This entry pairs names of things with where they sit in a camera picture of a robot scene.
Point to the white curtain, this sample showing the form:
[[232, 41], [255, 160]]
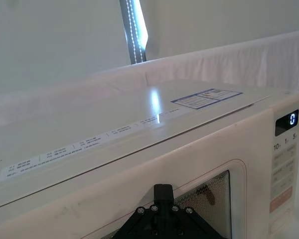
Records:
[[52, 37]]

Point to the oven control panel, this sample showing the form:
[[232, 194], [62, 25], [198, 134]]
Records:
[[284, 169]]

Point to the blue bordered label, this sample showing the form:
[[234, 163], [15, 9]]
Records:
[[206, 98]]

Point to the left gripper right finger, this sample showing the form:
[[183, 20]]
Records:
[[187, 221]]

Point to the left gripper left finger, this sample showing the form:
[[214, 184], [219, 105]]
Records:
[[144, 221]]

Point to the cream microwave oven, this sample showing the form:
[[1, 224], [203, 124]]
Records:
[[164, 149]]

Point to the long white label strip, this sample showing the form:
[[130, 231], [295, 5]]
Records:
[[89, 145]]

